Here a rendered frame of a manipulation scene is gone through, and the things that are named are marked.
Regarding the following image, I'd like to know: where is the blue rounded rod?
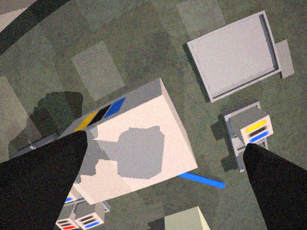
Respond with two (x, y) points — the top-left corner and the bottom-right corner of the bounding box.
(179, 172), (226, 188)

